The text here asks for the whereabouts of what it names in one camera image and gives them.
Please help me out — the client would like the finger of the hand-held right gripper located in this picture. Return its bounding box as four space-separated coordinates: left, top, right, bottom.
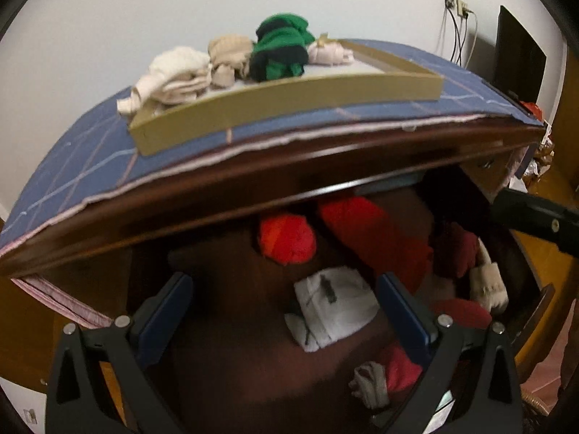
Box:
492 188 579 256

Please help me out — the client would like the white cable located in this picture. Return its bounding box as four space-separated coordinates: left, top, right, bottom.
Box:
435 8 449 52

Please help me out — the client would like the red plastic bag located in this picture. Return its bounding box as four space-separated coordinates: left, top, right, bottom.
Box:
520 102 544 123

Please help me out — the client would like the pale pink sock bundle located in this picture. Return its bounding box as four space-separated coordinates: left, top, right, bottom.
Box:
307 38 356 66

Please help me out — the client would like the small dresser drawer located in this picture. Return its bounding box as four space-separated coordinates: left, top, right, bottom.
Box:
464 145 528 195

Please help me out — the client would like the wooden door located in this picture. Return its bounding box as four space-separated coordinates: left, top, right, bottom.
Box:
0 273 62 387

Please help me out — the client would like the dark red underwear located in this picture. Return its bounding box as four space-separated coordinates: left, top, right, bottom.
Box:
430 299 493 331

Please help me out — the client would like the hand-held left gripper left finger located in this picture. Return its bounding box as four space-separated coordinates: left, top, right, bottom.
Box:
45 271 195 434

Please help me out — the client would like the cream sock bundle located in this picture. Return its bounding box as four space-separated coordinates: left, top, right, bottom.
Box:
117 46 213 116

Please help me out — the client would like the green and black sock bundle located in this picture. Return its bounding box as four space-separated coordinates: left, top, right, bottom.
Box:
249 13 316 83

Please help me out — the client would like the pinkish red underwear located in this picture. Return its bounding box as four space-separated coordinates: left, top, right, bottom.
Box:
380 344 426 393

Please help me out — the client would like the wide wooden drawer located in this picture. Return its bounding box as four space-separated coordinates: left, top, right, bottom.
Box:
129 181 544 434

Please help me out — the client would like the white sock with black marks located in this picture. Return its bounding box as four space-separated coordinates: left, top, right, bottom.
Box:
284 268 381 353

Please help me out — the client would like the pink striped cloth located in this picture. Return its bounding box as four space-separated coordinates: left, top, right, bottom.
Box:
9 276 114 331

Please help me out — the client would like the black flat screen monitor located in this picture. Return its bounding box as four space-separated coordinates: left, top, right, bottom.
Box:
491 4 547 105

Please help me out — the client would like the blue plaid cloth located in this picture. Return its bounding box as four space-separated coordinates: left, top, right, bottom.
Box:
0 38 544 254

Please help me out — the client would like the black cable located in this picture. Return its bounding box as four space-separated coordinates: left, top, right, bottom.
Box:
450 9 468 65

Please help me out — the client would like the beige sock bundle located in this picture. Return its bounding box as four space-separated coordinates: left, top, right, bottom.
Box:
207 35 255 89

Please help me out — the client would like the dark wooden dresser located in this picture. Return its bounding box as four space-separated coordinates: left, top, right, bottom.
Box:
0 115 550 340

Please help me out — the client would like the large red underwear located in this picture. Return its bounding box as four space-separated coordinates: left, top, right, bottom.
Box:
317 195 435 292

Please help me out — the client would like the shallow cardboard tray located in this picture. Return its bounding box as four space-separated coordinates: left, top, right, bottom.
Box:
128 38 441 157

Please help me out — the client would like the grey white sock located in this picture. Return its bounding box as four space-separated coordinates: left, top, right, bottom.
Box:
348 362 390 410

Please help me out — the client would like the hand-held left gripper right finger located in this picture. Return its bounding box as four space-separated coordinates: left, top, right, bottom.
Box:
375 271 525 434

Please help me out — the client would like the red sock ball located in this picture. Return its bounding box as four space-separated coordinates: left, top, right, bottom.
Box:
258 212 317 267

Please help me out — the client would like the dark red sock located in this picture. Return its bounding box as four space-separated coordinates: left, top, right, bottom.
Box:
432 221 480 278

